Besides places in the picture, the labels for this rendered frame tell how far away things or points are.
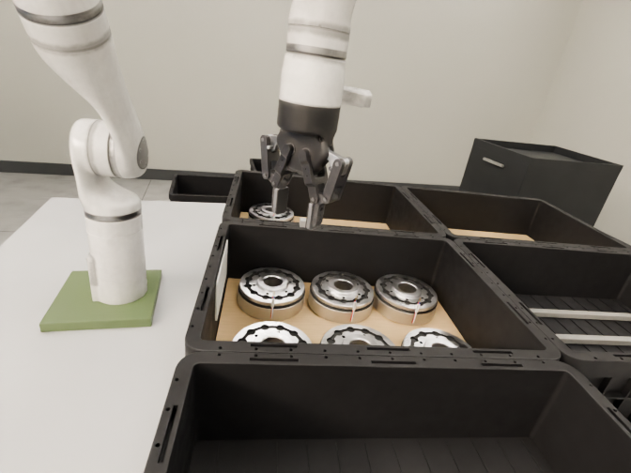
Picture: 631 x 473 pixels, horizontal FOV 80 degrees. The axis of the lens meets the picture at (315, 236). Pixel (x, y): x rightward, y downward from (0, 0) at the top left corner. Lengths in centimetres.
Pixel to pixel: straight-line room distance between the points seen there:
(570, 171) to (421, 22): 226
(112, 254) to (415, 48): 361
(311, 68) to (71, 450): 55
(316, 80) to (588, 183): 210
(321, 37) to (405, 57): 357
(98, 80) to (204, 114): 305
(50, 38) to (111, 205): 27
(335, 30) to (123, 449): 57
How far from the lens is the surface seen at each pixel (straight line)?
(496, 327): 57
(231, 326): 56
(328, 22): 44
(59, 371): 73
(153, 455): 31
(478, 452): 49
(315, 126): 45
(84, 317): 79
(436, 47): 415
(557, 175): 226
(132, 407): 65
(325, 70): 44
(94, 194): 72
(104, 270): 78
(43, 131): 391
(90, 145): 69
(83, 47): 58
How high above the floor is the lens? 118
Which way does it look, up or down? 25 degrees down
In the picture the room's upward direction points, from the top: 8 degrees clockwise
